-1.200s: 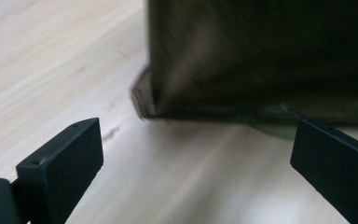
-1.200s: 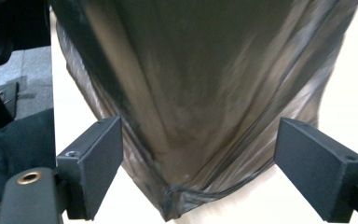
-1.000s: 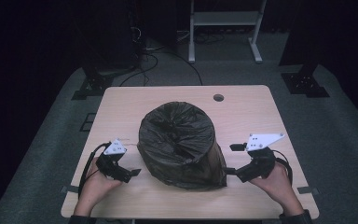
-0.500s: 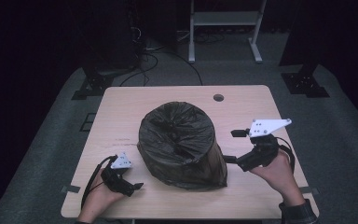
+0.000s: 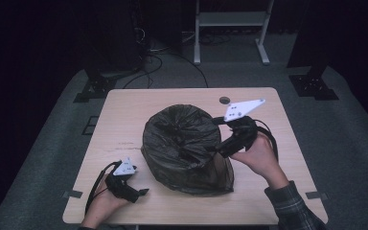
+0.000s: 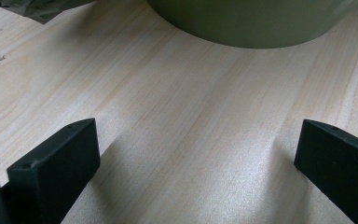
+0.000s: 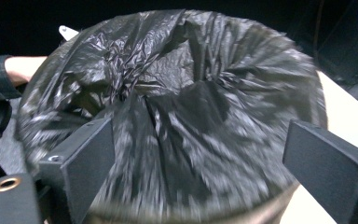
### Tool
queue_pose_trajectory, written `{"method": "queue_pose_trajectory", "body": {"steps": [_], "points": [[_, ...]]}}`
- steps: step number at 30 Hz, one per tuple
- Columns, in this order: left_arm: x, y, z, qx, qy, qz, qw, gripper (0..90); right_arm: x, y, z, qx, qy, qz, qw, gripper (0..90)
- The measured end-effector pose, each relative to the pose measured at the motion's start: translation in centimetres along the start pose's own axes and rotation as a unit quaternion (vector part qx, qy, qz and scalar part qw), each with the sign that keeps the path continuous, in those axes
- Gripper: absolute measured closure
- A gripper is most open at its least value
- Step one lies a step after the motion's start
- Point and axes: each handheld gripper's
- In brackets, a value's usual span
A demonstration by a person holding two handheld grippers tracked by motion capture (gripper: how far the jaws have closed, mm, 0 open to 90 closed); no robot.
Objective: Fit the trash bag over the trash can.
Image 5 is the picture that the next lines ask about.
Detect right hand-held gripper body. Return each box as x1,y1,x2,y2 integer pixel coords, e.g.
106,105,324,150
222,98,266,155

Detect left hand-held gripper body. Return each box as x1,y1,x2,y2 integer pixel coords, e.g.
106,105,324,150
104,156,141,204

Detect black plastic garbage bag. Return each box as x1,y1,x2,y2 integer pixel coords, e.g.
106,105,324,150
141,103,236,196

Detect person's left hand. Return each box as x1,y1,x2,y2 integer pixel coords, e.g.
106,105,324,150
81,186,131,228

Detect person's right hand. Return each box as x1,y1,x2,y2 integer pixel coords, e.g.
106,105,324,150
229,131,290,191

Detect grey tape strip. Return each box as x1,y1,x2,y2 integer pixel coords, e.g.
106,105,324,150
305,190,329,201
61,190,84,199

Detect black stand base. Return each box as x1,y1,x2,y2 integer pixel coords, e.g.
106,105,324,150
73,67,118,104
287,65,340,102

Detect left hand-held gripper black cable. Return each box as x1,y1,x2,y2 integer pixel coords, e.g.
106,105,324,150
84,160,123,216

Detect hand-held gripper black cable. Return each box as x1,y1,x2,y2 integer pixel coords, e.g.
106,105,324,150
253,119,280,163
84,160,123,216

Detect right hand-held gripper black cable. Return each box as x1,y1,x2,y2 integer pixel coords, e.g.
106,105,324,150
253,119,280,163

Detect black floor cables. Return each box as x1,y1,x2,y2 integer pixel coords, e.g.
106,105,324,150
122,28,210,90

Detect white metal frame stand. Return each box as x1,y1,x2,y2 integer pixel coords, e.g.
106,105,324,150
193,0,275,67

